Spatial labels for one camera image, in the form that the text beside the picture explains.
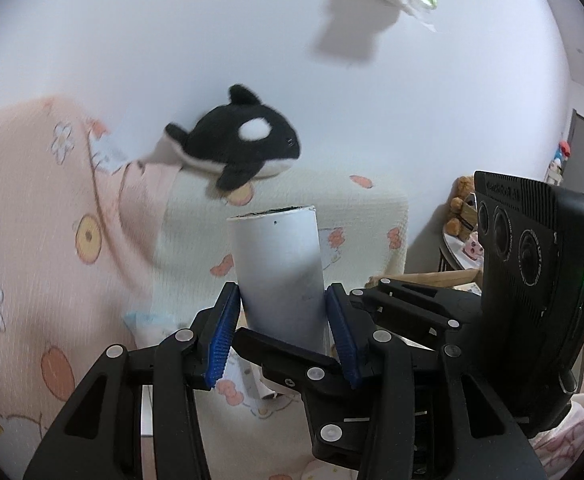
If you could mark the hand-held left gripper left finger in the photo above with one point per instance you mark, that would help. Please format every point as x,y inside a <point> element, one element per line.
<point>224,340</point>

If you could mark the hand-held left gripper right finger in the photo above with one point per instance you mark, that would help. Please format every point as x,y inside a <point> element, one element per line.
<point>342,340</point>

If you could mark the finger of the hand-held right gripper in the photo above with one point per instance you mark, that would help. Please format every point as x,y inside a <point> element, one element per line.
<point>421,305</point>
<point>292,365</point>

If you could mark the brown cardboard box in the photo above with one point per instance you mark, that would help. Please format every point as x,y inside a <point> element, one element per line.
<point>436,277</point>

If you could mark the smudged white cardboard tube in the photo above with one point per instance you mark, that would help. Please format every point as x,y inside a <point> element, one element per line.
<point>277,260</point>

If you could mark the round white side table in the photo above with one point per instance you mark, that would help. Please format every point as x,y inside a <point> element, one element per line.
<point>454,245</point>

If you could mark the light blue tissue pack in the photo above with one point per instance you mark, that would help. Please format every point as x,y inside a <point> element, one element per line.
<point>152,325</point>

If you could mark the pink toy in clear box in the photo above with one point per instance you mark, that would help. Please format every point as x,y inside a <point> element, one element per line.
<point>472,249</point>

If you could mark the small brown box with card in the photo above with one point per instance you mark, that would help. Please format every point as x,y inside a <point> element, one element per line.
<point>469,220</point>

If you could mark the cream cat print blanket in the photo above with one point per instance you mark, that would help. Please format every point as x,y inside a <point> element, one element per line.
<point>361,220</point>

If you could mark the brown teddy bear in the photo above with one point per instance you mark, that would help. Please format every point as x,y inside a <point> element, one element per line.
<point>464,187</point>

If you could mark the white shelf with figurines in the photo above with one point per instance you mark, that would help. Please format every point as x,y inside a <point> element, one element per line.
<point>563,150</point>

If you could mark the pink floral cloth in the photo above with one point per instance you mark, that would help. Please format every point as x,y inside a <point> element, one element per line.
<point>581,420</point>

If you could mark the black white orca plush toy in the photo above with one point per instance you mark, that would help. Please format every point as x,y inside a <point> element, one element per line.
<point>232,135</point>

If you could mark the pink flower print blanket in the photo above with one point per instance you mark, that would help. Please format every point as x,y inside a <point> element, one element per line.
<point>22,210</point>

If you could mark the black metal table frame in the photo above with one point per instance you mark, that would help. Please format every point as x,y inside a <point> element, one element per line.
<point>446,262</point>

